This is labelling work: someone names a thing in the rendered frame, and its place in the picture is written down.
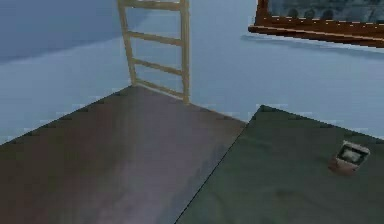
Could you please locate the small pink grey box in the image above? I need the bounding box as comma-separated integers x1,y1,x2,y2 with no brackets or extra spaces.
328,140,371,176

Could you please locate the brown framed window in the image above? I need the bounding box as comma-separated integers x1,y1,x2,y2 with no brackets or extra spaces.
247,0,384,49

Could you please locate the dark green table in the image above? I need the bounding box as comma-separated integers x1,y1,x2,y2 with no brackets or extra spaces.
174,104,384,224

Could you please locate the pale wooden ladder shelf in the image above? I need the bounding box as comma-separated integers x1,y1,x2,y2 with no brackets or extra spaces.
116,0,191,105

